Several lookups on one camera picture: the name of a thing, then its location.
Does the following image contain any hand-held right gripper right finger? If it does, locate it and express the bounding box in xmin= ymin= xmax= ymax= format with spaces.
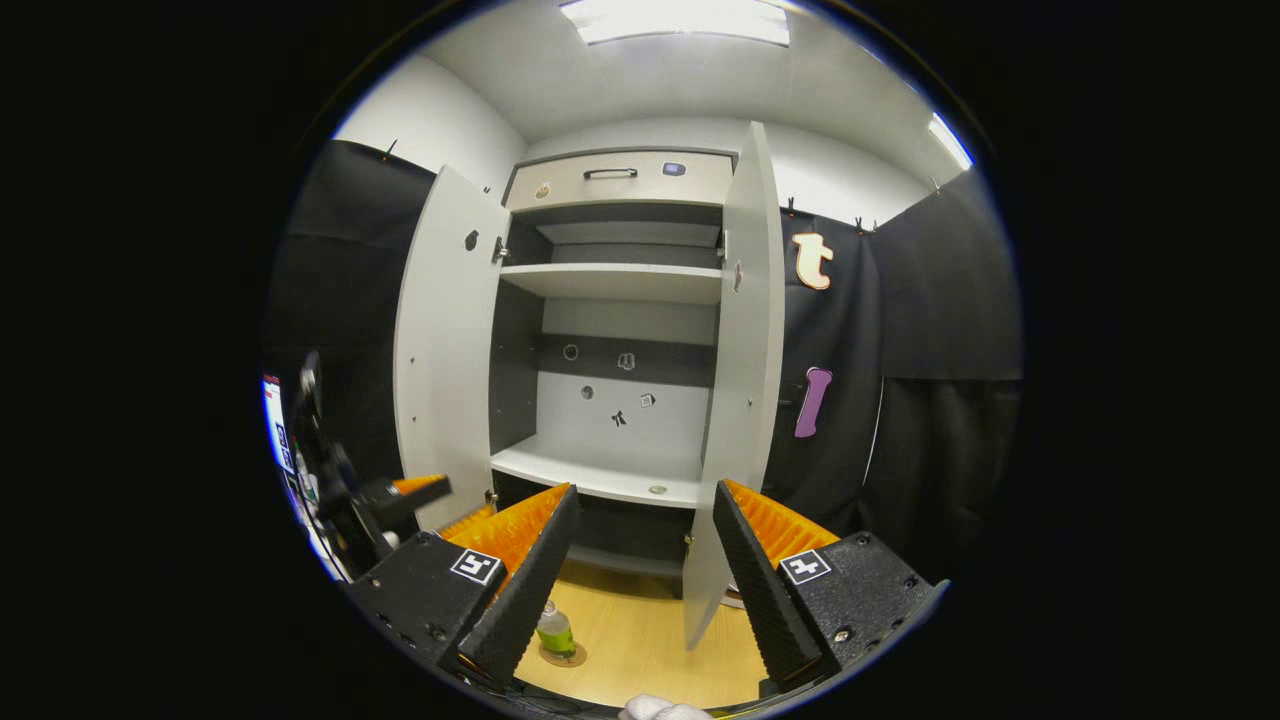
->
xmin=712 ymin=480 xmax=949 ymax=693

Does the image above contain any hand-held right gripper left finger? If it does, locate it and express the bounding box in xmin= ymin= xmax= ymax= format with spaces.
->
xmin=340 ymin=483 xmax=583 ymax=691

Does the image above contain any green label plastic bottle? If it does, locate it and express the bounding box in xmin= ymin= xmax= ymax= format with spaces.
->
xmin=536 ymin=599 xmax=578 ymax=659

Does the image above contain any light grey cabinet door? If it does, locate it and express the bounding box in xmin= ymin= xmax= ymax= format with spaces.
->
xmin=683 ymin=121 xmax=787 ymax=652
xmin=393 ymin=165 xmax=513 ymax=531

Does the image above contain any grey cabinet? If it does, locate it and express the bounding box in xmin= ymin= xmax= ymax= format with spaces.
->
xmin=488 ymin=146 xmax=741 ymax=601

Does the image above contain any grey cabinet shelf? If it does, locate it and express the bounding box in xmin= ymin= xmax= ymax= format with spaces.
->
xmin=500 ymin=262 xmax=723 ymax=306

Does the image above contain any light grey cabinet drawer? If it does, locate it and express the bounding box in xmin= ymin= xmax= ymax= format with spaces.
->
xmin=503 ymin=150 xmax=736 ymax=213

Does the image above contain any black backdrop cloth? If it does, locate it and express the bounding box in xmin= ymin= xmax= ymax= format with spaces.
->
xmin=262 ymin=138 xmax=1023 ymax=586

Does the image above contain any narrow ceiling light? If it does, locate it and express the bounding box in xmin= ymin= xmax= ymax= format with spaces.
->
xmin=926 ymin=112 xmax=975 ymax=171

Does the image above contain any large ceiling light panel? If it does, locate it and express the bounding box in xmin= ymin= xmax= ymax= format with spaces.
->
xmin=558 ymin=0 xmax=791 ymax=47

